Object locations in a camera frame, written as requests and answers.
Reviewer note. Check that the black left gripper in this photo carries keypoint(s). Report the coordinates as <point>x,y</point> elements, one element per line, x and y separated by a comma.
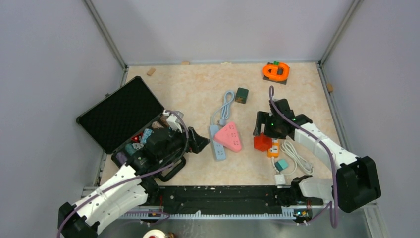
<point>196,142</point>

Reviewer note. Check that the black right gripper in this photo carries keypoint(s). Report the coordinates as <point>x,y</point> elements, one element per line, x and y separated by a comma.
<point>264,117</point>

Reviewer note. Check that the red cube socket adapter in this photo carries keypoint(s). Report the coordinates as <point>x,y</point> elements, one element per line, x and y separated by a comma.
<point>262,142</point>

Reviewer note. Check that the pink triangular power strip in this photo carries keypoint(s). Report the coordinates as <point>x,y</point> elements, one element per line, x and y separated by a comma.
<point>228,136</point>

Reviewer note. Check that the dark green cube adapter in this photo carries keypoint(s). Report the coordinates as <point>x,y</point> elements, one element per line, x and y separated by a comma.
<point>241,95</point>

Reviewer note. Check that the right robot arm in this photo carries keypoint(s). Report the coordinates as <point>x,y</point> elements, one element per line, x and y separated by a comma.
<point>354,181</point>

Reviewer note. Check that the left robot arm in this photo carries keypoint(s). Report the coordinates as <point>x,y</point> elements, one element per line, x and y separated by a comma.
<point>129,187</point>

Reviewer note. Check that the white plug adapter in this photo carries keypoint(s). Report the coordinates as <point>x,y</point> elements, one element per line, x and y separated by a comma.
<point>280,180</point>

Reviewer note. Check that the light blue power strip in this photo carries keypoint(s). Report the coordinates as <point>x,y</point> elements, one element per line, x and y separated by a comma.
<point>218,149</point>

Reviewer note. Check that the orange power strip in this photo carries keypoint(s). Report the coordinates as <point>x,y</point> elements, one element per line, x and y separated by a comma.
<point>274,150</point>

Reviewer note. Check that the teal cube adapter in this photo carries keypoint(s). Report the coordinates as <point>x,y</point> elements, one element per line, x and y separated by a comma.
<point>281,165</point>

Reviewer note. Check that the poker chip stack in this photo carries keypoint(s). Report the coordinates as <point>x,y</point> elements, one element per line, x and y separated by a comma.
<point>145,135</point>

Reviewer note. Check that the wooden block at right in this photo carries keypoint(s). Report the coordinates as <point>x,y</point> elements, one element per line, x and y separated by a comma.
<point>329,88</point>

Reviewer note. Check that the black poker chip case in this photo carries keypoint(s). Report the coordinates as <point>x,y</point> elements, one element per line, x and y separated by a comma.
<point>121,117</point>

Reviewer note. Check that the small wooden block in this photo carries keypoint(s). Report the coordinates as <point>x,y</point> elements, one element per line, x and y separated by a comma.
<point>151,71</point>

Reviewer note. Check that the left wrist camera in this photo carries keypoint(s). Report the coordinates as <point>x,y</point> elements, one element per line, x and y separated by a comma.
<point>173,121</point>

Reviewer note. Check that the dark square base plate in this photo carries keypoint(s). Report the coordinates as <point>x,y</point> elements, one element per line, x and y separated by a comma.
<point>279,80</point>

